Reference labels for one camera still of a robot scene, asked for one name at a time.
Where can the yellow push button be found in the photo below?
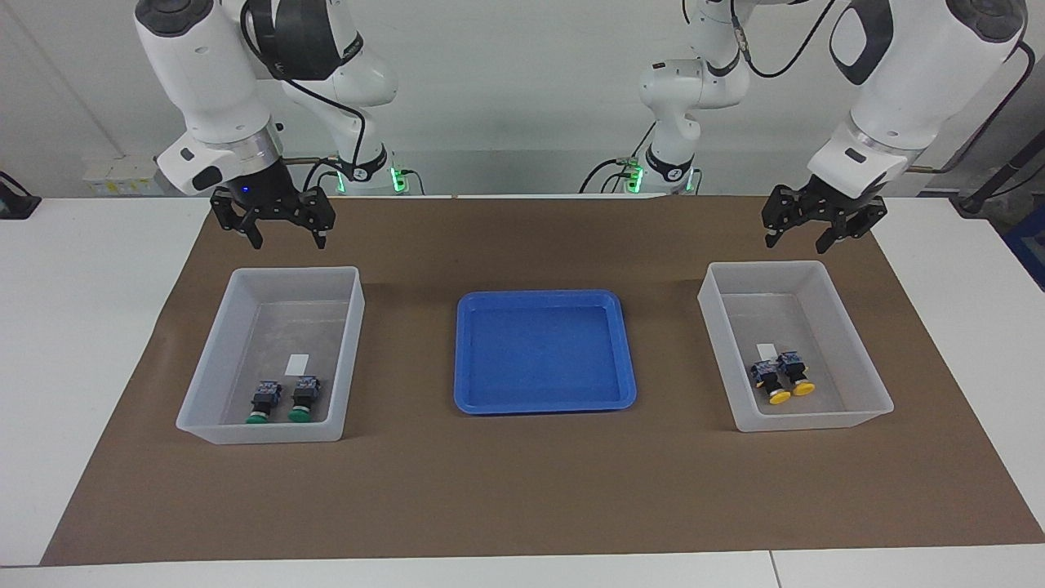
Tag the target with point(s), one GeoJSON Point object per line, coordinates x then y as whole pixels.
{"type": "Point", "coordinates": [796, 374]}
{"type": "Point", "coordinates": [770, 382]}

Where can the translucent white plastic box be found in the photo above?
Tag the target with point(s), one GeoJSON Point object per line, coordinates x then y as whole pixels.
{"type": "Point", "coordinates": [245, 343]}
{"type": "Point", "coordinates": [833, 384]}

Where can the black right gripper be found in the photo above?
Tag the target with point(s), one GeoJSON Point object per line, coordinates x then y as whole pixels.
{"type": "Point", "coordinates": [268, 194]}

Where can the green push button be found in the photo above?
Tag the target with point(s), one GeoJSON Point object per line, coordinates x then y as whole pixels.
{"type": "Point", "coordinates": [263, 400]}
{"type": "Point", "coordinates": [304, 398]}

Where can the black clamp bracket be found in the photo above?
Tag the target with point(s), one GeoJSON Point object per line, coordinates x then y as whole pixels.
{"type": "Point", "coordinates": [16, 204]}

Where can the blue plastic tray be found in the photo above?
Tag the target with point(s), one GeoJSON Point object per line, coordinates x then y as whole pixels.
{"type": "Point", "coordinates": [539, 359]}

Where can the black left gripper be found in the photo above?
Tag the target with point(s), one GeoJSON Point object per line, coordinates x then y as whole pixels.
{"type": "Point", "coordinates": [833, 204]}

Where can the brown paper table mat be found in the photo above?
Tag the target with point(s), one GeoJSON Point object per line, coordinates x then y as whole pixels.
{"type": "Point", "coordinates": [522, 490]}

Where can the white paper label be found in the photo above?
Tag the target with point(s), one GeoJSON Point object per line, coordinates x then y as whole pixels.
{"type": "Point", "coordinates": [298, 363]}
{"type": "Point", "coordinates": [766, 351]}

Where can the blue crate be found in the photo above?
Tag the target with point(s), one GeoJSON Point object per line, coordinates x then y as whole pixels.
{"type": "Point", "coordinates": [1033, 245]}

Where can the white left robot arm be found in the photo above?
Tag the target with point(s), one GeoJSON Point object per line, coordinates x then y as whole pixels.
{"type": "Point", "coordinates": [906, 90]}

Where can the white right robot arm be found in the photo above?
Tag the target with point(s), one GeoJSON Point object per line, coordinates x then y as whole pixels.
{"type": "Point", "coordinates": [204, 73]}

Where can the black stand pole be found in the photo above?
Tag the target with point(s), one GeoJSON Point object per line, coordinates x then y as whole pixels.
{"type": "Point", "coordinates": [980, 196]}

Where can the white power strip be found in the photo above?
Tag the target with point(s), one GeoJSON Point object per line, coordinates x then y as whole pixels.
{"type": "Point", "coordinates": [114, 175]}

